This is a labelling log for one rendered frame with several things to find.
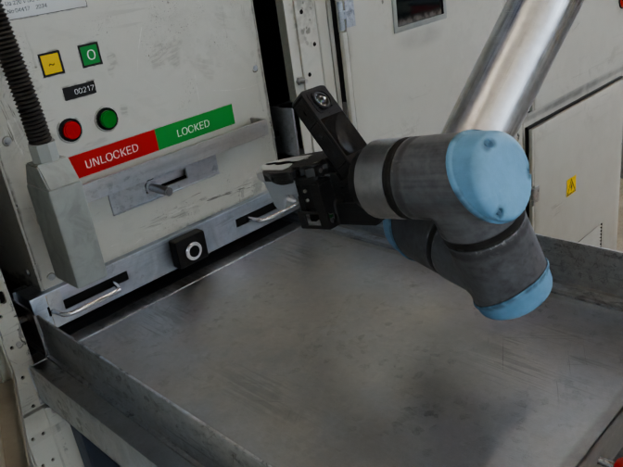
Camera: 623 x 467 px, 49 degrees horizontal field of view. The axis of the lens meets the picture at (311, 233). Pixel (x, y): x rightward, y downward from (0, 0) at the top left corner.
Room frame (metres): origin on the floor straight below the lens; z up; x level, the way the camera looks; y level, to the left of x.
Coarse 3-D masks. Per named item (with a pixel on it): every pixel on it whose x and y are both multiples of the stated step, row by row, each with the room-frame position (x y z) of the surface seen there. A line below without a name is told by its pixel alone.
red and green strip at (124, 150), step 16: (208, 112) 1.14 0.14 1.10; (224, 112) 1.16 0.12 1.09; (160, 128) 1.08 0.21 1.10; (176, 128) 1.10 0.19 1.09; (192, 128) 1.12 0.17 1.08; (208, 128) 1.14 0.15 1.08; (112, 144) 1.02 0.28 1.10; (128, 144) 1.03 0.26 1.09; (144, 144) 1.05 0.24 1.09; (160, 144) 1.07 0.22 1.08; (176, 144) 1.09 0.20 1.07; (80, 160) 0.98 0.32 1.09; (96, 160) 1.00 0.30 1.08; (112, 160) 1.01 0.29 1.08; (128, 160) 1.03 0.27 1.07; (80, 176) 0.98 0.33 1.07
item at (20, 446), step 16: (0, 336) 0.81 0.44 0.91; (0, 384) 0.80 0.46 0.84; (16, 384) 0.79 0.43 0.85; (0, 400) 0.76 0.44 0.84; (16, 400) 0.76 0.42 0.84; (0, 416) 0.73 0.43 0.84; (16, 416) 0.72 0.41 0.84; (0, 432) 0.69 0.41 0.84; (16, 432) 0.69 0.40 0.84; (0, 448) 0.64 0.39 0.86; (16, 448) 0.66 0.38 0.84; (0, 464) 0.60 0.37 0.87; (16, 464) 0.63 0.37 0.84
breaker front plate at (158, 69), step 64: (128, 0) 1.07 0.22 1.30; (192, 0) 1.15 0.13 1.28; (0, 64) 0.93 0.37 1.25; (64, 64) 0.99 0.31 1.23; (128, 64) 1.06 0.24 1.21; (192, 64) 1.13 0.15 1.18; (256, 64) 1.22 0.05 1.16; (0, 128) 0.92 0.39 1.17; (128, 128) 1.04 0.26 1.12; (128, 192) 1.02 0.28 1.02; (192, 192) 1.10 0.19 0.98; (256, 192) 1.19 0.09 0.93
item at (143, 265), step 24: (264, 192) 1.20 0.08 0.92; (216, 216) 1.11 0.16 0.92; (240, 216) 1.14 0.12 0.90; (264, 216) 1.18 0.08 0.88; (168, 240) 1.04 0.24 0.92; (216, 240) 1.10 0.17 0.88; (120, 264) 0.98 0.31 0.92; (144, 264) 1.01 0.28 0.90; (168, 264) 1.03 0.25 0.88; (24, 288) 0.92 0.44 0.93; (48, 288) 0.91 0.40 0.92; (72, 288) 0.92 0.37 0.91; (96, 288) 0.95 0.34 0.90; (48, 312) 0.89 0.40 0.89
